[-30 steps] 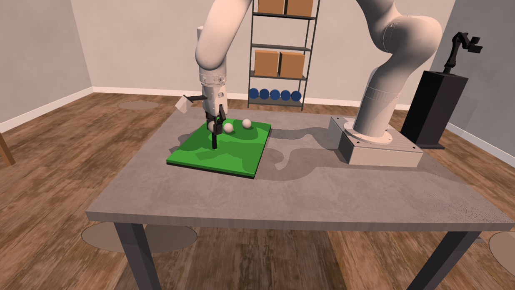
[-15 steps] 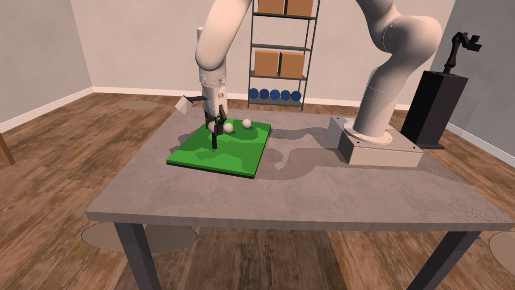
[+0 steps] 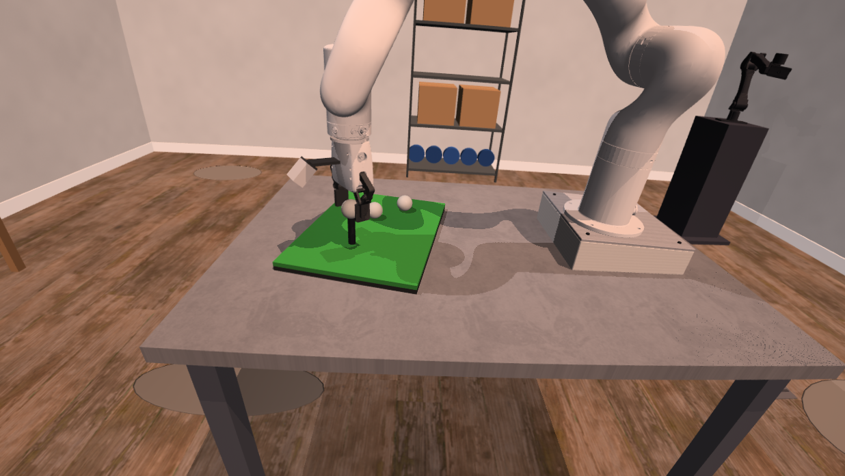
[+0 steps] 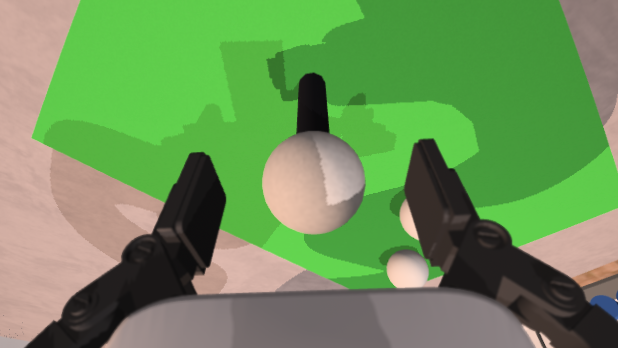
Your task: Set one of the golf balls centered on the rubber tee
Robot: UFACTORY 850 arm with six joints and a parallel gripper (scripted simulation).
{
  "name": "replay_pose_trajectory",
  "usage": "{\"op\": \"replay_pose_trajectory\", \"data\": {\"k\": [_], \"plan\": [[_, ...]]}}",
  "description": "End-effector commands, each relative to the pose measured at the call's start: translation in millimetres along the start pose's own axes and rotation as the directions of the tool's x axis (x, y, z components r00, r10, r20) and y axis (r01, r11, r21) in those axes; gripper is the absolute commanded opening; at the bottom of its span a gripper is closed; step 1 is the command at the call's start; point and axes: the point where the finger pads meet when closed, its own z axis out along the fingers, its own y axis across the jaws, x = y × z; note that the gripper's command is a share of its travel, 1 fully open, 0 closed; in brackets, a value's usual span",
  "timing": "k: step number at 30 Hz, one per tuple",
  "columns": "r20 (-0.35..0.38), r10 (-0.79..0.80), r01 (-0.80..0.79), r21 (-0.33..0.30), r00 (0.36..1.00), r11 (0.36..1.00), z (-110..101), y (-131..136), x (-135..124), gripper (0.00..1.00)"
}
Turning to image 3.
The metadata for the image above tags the green mat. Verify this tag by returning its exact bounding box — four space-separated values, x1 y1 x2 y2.
273 194 445 294

